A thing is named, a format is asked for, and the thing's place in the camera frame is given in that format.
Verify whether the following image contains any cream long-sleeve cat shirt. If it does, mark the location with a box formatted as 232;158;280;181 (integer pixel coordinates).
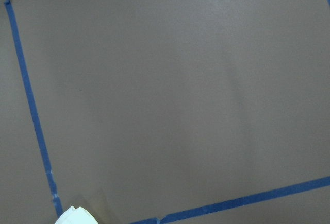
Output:
55;206;98;224

